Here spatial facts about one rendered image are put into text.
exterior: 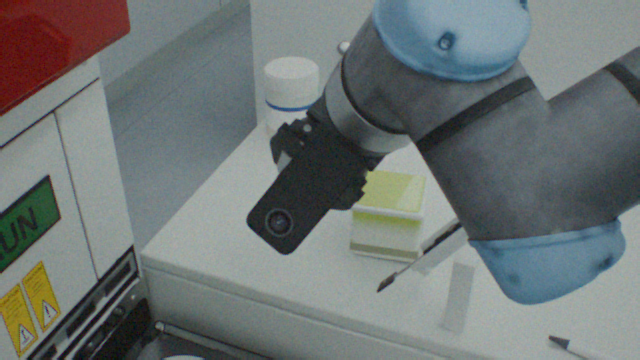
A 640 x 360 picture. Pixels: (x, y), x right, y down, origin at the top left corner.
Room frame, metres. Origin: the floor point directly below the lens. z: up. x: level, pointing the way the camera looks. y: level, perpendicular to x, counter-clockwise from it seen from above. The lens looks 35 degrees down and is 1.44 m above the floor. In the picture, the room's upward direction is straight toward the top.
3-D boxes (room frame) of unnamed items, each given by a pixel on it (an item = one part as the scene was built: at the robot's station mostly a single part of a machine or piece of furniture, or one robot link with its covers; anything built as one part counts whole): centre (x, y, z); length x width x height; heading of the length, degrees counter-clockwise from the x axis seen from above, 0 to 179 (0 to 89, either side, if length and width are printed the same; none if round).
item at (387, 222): (0.56, -0.07, 1.00); 0.07 x 0.07 x 0.07; 77
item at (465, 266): (0.44, -0.11, 1.03); 0.06 x 0.04 x 0.13; 68
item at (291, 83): (0.79, 0.04, 1.01); 0.07 x 0.07 x 0.10
